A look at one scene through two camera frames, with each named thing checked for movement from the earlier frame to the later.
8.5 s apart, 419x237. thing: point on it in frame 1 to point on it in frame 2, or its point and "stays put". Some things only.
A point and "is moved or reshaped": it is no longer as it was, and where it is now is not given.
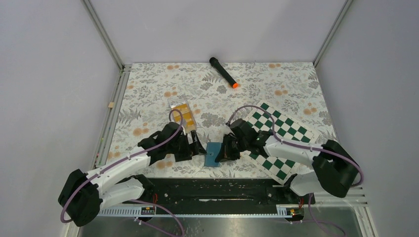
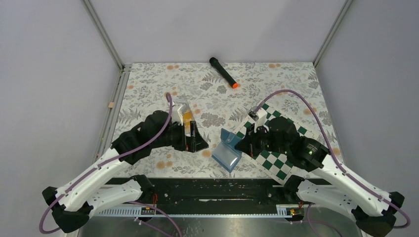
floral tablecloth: (217, 89) stays put
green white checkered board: (265, 118) stays put
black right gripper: (226, 152) to (248, 144)
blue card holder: (212, 150) is moved or reshaped
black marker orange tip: (215, 63) stays put
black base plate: (208, 192) stays put
